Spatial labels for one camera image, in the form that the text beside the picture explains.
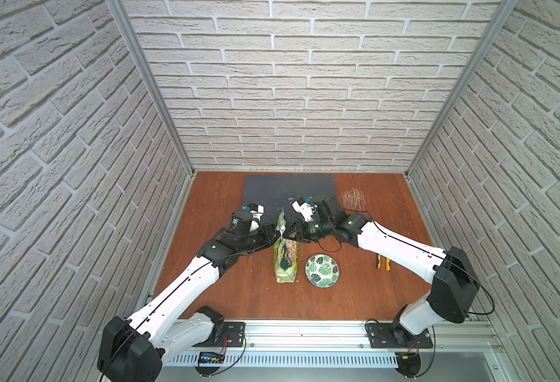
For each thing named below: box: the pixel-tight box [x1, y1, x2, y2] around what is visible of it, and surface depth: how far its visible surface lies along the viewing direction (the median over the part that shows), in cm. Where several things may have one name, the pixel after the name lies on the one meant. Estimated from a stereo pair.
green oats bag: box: [273, 207, 300, 285], surface depth 80 cm
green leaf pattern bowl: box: [304, 253, 340, 289], surface depth 87 cm
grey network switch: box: [242, 174, 335, 223], surface depth 114 cm
